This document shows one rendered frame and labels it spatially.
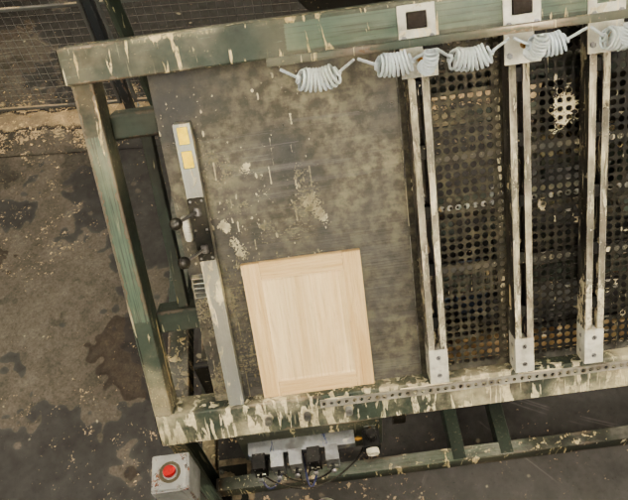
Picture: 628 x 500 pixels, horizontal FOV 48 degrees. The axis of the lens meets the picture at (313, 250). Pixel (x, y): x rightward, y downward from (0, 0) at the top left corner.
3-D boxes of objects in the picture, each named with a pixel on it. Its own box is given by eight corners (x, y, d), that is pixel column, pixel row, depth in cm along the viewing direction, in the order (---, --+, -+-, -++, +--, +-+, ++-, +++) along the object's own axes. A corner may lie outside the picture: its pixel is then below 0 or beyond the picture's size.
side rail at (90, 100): (160, 399, 247) (155, 418, 236) (80, 78, 206) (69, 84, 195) (177, 397, 246) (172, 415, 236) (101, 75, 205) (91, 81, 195)
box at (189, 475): (165, 510, 234) (150, 493, 220) (166, 473, 241) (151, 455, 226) (200, 505, 234) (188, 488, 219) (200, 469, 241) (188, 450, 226)
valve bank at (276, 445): (248, 498, 252) (236, 477, 232) (246, 458, 260) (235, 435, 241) (388, 480, 251) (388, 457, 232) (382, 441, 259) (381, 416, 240)
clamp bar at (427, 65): (421, 373, 240) (435, 415, 217) (390, 4, 195) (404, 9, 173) (450, 369, 239) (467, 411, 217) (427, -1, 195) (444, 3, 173)
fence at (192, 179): (230, 399, 241) (229, 406, 237) (174, 122, 205) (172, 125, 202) (244, 397, 241) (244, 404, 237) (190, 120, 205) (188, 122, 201)
